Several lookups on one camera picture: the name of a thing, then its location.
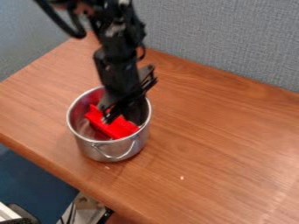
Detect red rectangular block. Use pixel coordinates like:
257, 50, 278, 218
85, 104, 139, 139

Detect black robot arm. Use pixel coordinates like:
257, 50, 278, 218
34, 0, 157, 125

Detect black cable at corner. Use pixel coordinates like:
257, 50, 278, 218
0, 217, 40, 224

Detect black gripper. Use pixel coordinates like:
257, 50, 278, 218
94, 49, 158, 126

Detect stainless steel pot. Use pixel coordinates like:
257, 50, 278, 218
67, 87, 153, 163

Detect metal table leg bracket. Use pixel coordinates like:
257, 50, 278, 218
56, 192, 114, 224

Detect white object at corner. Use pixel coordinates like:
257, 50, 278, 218
0, 201, 23, 224

